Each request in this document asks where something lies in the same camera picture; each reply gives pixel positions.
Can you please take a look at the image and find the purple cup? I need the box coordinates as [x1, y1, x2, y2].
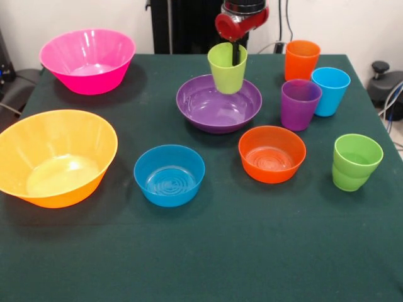
[280, 79, 323, 132]

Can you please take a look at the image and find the orange cup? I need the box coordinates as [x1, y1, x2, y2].
[285, 40, 321, 82]

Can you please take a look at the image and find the dark green tablecloth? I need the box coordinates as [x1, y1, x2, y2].
[0, 53, 403, 302]

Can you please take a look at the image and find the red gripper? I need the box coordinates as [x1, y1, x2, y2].
[215, 6, 270, 67]

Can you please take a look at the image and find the blue cup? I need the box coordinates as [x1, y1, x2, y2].
[310, 67, 351, 118]

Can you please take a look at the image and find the small blue bowl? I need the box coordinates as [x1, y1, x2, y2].
[133, 144, 206, 208]

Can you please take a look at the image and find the black equipment with knob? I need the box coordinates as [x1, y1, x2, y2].
[367, 61, 403, 109]

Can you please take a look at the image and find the lime yellow cup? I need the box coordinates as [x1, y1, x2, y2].
[207, 42, 248, 95]

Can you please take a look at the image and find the white cable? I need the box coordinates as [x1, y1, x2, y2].
[256, 40, 280, 55]

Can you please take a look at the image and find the blue cable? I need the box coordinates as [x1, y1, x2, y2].
[379, 80, 403, 133]

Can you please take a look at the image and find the large orange yellow bowl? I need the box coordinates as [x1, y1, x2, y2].
[0, 109, 119, 209]

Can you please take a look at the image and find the small orange bowl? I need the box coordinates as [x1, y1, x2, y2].
[237, 125, 307, 184]

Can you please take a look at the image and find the black cable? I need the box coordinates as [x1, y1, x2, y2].
[285, 0, 296, 42]
[278, 0, 284, 43]

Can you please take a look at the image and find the large pink bowl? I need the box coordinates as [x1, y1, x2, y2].
[38, 28, 137, 96]

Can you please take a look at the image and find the green cup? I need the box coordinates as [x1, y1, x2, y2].
[333, 133, 384, 177]
[331, 163, 371, 193]

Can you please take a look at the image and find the black computer tower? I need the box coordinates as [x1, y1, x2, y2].
[0, 28, 16, 92]

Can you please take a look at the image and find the purple bowl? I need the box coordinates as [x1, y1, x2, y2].
[176, 73, 263, 135]

